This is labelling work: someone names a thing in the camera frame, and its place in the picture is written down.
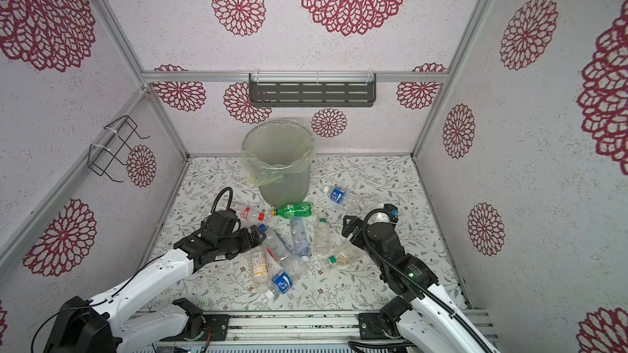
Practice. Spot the grey slotted wall shelf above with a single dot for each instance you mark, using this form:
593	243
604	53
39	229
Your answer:
312	91

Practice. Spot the clear bottle white cap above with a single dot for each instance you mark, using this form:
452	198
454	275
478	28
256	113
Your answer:
322	234

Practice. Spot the clear bottle red cap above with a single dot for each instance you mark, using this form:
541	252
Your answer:
248	214

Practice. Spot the clear crushed water bottle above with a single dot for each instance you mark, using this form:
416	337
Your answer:
299	238

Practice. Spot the clear bottle blue label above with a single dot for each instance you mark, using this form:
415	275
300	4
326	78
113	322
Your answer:
342	196

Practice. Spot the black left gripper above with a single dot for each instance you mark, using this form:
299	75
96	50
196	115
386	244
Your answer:
248	243

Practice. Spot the bottle with yellow label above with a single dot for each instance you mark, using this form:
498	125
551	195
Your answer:
259	269

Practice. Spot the grey bin with liner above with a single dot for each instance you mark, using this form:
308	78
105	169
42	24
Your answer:
277	156

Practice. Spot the green bottle yellow cap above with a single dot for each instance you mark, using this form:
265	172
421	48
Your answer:
289	211

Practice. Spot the clear bottle green cap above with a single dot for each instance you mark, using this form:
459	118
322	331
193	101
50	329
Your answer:
343	255

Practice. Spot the clear bottle blue cap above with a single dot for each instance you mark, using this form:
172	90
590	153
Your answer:
276	246

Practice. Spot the bottle blue label white cap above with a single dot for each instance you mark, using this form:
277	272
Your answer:
291	269

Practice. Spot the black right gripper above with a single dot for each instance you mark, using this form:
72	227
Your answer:
356	228

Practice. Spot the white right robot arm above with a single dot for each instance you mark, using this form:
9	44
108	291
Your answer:
422	313

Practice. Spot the black wire wall rack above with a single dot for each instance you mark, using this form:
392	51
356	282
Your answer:
103	154

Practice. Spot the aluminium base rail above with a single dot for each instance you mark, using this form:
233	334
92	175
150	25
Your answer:
287	331

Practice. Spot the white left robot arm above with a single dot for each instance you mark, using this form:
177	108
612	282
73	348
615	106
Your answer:
107	322

